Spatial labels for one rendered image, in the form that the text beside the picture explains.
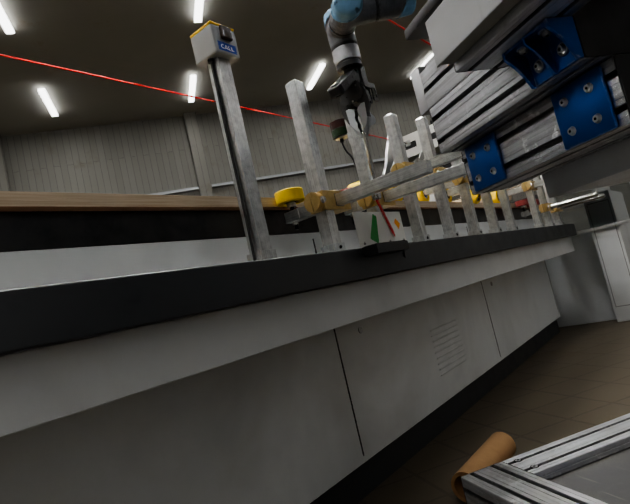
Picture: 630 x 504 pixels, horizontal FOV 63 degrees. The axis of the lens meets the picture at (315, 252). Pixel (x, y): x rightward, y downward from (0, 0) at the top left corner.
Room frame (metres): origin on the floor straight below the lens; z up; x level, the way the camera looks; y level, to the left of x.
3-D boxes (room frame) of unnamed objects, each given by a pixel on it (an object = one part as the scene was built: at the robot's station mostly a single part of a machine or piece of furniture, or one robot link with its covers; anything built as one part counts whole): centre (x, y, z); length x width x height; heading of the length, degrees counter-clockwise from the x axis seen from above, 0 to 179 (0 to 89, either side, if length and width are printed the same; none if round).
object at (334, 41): (1.35, -0.21, 1.31); 0.09 x 0.08 x 0.11; 5
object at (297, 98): (1.28, -0.05, 0.92); 0.03 x 0.03 x 0.48; 53
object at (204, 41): (1.07, 0.11, 1.18); 0.07 x 0.07 x 0.08; 53
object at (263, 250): (1.07, 0.11, 0.93); 0.05 x 0.04 x 0.45; 143
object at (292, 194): (1.39, 0.03, 0.85); 0.08 x 0.08 x 0.11
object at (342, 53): (1.36, -0.21, 1.23); 0.08 x 0.08 x 0.05
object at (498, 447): (1.49, -0.33, 0.04); 0.30 x 0.08 x 0.08; 143
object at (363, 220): (1.44, -0.20, 0.75); 0.26 x 0.01 x 0.10; 143
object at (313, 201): (1.29, -0.06, 0.83); 0.13 x 0.06 x 0.05; 143
